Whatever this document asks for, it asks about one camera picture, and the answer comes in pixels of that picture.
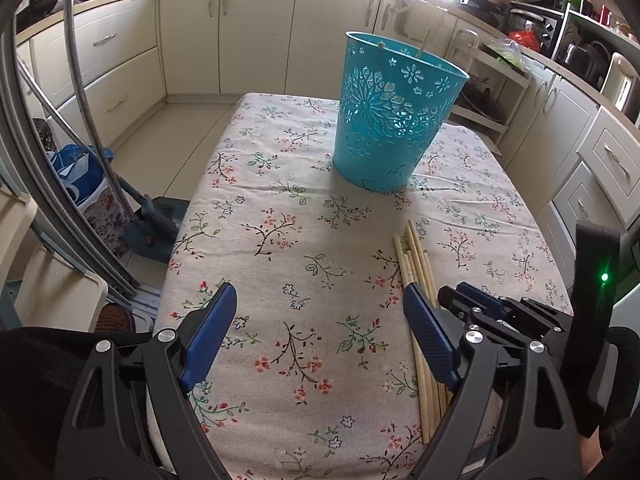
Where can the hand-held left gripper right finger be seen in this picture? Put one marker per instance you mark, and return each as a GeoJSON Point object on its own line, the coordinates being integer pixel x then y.
{"type": "Point", "coordinates": [430, 340]}

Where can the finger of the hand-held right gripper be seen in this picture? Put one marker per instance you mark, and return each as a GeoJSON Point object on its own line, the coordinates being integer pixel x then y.
{"type": "Point", "coordinates": [480, 292]}
{"type": "Point", "coordinates": [462, 312]}

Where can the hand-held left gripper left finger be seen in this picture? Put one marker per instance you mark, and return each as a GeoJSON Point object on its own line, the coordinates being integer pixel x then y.
{"type": "Point", "coordinates": [210, 330]}

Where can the bundle of wooden chopsticks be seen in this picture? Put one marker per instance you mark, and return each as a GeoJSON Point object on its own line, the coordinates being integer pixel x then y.
{"type": "Point", "coordinates": [415, 270]}

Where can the teal perforated plastic bucket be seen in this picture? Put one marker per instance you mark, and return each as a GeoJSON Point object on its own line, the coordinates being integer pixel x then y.
{"type": "Point", "coordinates": [390, 125]}

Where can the single wooden chopstick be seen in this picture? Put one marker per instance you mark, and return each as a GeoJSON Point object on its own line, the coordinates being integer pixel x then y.
{"type": "Point", "coordinates": [425, 42]}

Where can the person's right forearm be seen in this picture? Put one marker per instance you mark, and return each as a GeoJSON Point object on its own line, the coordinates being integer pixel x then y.
{"type": "Point", "coordinates": [592, 460]}

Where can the blue dustpan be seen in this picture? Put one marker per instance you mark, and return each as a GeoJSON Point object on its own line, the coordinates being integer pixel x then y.
{"type": "Point", "coordinates": [160, 230]}

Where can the floral tablecloth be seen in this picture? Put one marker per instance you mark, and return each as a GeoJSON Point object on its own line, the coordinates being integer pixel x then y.
{"type": "Point", "coordinates": [310, 260]}

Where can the cream panelled drawer cabinet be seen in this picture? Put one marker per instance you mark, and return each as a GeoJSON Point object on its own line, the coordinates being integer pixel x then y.
{"type": "Point", "coordinates": [575, 135]}

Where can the beige plastic stool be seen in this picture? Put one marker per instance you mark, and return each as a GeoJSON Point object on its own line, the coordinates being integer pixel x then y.
{"type": "Point", "coordinates": [55, 295]}

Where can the white thermos pot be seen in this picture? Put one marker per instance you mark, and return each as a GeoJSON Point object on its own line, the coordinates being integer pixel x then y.
{"type": "Point", "coordinates": [620, 82]}

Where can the black kettle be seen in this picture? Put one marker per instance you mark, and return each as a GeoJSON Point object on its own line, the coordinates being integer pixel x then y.
{"type": "Point", "coordinates": [590, 62]}

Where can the blue plastic bag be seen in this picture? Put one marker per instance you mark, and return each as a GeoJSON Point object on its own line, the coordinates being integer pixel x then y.
{"type": "Point", "coordinates": [75, 170]}

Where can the white storage rack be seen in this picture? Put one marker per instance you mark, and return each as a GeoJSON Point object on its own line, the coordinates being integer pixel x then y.
{"type": "Point", "coordinates": [500, 67]}

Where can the green vegetable bag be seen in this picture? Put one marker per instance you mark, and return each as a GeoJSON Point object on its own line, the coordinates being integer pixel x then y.
{"type": "Point", "coordinates": [505, 50]}

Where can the red plastic bag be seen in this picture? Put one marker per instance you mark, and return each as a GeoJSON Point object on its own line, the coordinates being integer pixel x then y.
{"type": "Point", "coordinates": [525, 40]}

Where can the white shelf unit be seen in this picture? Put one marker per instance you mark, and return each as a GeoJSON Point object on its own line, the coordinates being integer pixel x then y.
{"type": "Point", "coordinates": [600, 20]}

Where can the black toaster oven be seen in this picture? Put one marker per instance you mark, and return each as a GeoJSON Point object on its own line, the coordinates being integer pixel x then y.
{"type": "Point", "coordinates": [547, 22]}

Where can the cream double door cabinet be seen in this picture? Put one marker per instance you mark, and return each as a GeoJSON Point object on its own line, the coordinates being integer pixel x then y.
{"type": "Point", "coordinates": [240, 35]}

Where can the white cabinet hook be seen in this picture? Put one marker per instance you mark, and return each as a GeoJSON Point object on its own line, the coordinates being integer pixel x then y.
{"type": "Point", "coordinates": [404, 5]}

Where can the cream sink cabinet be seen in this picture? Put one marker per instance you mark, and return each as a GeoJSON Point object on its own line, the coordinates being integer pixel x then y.
{"type": "Point", "coordinates": [330, 25]}

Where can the black frying pan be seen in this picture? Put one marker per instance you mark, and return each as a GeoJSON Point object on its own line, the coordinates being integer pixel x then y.
{"type": "Point", "coordinates": [42, 2]}

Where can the grey curved frame strips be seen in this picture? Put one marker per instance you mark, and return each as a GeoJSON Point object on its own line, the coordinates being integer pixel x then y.
{"type": "Point", "coordinates": [30, 175]}

